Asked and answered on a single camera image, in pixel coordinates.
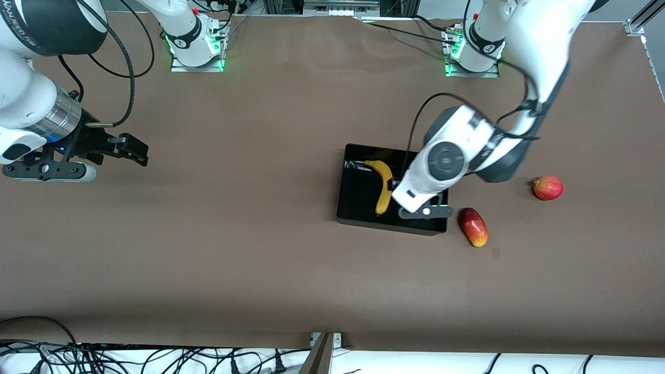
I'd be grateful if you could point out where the yellow banana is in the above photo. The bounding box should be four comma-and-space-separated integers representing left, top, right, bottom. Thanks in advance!
363, 160, 394, 217

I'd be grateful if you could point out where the dark grey post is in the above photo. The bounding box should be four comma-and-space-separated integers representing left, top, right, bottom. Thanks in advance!
299, 332, 334, 374

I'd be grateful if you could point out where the black plastic box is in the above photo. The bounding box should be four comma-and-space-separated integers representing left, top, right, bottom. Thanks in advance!
336, 143, 449, 237

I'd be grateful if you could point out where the red apple right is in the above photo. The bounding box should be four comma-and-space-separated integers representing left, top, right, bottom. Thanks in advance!
531, 175, 564, 202

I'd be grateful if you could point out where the small metal table bracket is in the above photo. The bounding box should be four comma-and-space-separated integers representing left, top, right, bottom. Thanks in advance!
310, 332, 343, 348

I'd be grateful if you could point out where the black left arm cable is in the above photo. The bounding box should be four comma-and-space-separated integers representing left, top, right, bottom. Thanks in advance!
401, 92, 543, 175

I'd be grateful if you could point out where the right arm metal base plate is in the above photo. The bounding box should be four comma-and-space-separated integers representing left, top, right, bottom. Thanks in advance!
170, 23, 227, 73

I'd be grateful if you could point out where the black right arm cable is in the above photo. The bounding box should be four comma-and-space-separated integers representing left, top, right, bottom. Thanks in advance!
57, 0, 155, 128

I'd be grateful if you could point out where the black floor cable arc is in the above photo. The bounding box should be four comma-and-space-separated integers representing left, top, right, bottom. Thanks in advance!
0, 315, 78, 344

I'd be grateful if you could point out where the red yellow mango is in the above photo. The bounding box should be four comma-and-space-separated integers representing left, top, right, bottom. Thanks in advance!
458, 207, 489, 248

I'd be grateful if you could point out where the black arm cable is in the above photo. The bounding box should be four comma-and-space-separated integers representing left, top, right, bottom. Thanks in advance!
401, 92, 543, 175
57, 0, 155, 128

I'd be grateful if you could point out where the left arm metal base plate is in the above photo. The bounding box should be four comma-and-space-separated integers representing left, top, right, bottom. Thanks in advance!
443, 23, 500, 78

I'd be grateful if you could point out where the aluminium frame corner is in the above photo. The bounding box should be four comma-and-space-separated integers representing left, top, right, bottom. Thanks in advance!
625, 0, 665, 36

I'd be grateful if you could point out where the metal rack with white connectors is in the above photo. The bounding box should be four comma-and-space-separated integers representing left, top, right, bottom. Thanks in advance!
303, 0, 381, 17

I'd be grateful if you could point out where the black cable to base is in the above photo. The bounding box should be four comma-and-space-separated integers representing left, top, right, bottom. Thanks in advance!
358, 15, 466, 47

